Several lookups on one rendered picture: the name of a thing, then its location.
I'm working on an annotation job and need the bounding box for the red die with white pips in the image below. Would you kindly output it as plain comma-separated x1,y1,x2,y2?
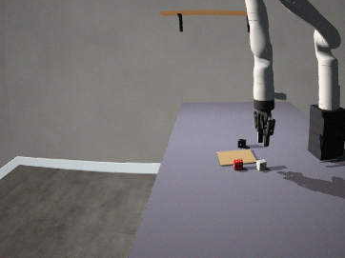
233,159,243,170

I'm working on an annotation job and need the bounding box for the black die with white pips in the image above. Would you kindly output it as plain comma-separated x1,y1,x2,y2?
237,139,246,149

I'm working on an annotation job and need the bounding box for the tan flat mat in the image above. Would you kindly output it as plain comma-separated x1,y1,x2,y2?
217,149,256,166

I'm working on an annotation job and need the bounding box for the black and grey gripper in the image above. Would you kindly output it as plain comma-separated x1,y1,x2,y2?
254,99,275,148

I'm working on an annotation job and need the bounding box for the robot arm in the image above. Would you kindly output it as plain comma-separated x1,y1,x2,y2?
245,0,341,110

